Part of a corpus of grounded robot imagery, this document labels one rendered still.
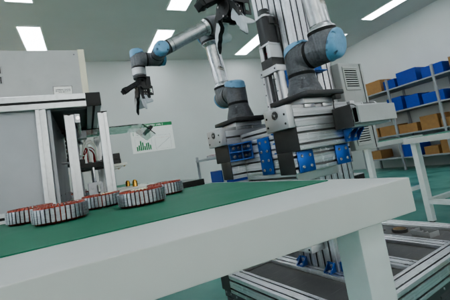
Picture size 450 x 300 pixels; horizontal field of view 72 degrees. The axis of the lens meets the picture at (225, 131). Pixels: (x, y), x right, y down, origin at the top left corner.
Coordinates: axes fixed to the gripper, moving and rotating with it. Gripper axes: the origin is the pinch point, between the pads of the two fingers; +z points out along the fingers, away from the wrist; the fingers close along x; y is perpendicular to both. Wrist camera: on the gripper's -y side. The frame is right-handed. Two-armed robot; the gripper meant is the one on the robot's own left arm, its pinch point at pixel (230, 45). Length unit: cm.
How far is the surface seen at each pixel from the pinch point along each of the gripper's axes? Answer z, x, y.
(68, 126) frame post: 14, 37, -41
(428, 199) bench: 96, 73, 235
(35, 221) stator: 39, 5, -53
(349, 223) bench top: 44, -44, -19
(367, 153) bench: 49, 125, 243
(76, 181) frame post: 32, 38, -41
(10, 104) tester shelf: 6, 38, -56
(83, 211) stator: 39, 4, -44
